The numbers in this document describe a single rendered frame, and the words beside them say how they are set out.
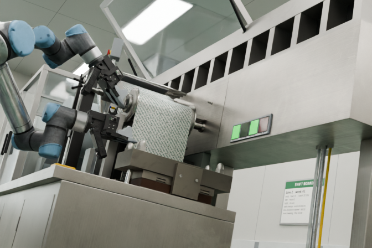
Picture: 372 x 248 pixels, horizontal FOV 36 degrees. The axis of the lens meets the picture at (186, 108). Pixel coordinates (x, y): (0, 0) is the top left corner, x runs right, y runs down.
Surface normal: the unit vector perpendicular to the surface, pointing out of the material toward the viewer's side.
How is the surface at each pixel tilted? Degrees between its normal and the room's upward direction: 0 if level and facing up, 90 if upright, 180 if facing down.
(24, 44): 85
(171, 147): 90
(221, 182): 90
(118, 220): 90
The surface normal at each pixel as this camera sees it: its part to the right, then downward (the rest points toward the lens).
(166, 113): 0.44, -0.18
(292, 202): -0.88, -0.29
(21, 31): 0.90, -0.04
